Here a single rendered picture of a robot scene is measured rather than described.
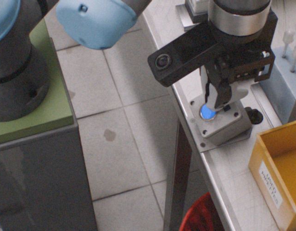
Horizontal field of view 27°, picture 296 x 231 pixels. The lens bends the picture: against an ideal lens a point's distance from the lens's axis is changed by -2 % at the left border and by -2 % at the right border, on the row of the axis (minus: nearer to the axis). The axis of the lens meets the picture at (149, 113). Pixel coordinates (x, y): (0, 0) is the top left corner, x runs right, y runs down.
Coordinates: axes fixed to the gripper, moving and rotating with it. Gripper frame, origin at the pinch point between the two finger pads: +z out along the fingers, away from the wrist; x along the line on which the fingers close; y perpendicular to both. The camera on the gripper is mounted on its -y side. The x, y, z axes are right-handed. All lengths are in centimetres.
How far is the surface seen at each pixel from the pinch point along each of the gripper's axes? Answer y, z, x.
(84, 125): -12, 96, 59
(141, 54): 15, 96, 82
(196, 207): 4, 52, 4
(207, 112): -0.1, 1.9, -0.3
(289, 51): 15.7, -1.6, 4.6
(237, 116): 3.6, 0.3, -3.2
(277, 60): 13.1, -1.7, 3.5
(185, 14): 5.3, 6.9, 23.5
